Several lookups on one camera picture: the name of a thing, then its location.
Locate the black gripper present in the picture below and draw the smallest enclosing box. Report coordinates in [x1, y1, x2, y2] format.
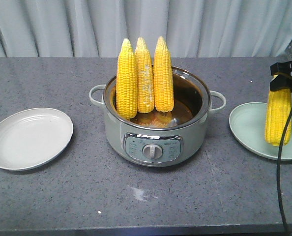
[269, 61, 292, 91]

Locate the yellow corn cob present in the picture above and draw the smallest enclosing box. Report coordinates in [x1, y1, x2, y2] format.
[153, 36, 174, 113]
[264, 88, 292, 147]
[116, 38, 138, 119]
[135, 37, 154, 114]

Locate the light green plate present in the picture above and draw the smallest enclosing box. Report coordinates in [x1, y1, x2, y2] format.
[229, 102, 292, 161]

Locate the cream white plate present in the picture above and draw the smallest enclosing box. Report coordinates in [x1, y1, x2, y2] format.
[0, 108, 74, 171]

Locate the green electric cooking pot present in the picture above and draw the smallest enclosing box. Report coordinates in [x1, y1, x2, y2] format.
[89, 67, 226, 167]

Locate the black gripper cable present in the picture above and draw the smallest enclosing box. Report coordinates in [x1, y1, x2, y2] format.
[276, 82, 292, 236]

